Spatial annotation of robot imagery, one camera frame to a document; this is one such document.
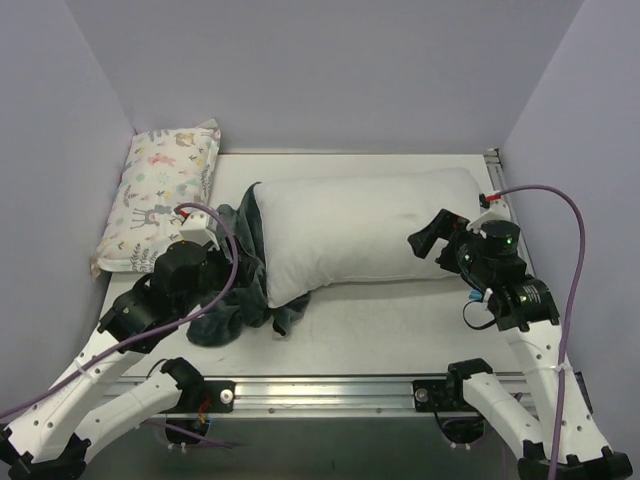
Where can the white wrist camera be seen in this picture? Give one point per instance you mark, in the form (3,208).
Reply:
(198,227)
(492,215)

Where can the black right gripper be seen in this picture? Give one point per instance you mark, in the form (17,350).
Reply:
(451,240)

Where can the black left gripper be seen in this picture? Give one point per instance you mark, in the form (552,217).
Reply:
(218,265)

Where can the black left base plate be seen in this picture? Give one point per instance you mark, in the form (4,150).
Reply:
(212,396)

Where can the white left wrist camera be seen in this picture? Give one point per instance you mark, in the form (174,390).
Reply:
(198,227)

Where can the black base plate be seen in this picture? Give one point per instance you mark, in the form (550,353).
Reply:
(212,396)
(438,395)

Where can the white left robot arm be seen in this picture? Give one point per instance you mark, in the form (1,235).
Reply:
(58,433)

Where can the aluminium rail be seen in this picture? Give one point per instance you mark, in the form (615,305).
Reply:
(325,397)
(505,200)

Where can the blue pillow label tag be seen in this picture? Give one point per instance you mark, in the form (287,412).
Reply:
(476,296)

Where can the floral animal print pillow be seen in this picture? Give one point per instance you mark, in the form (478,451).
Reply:
(164,168)

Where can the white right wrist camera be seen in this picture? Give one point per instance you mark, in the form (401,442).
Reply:
(492,215)

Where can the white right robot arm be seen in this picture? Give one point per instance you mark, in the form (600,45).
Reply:
(559,439)

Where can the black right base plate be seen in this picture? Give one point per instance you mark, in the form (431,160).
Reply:
(438,395)

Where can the white pillow insert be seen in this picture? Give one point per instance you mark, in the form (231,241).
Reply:
(324,231)

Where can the aluminium front rail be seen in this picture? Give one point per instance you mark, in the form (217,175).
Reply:
(325,397)

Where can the dark grey fleece pillowcase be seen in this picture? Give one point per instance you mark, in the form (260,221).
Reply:
(244,307)

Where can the aluminium right side rail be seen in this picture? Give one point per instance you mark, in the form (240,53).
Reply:
(505,200)

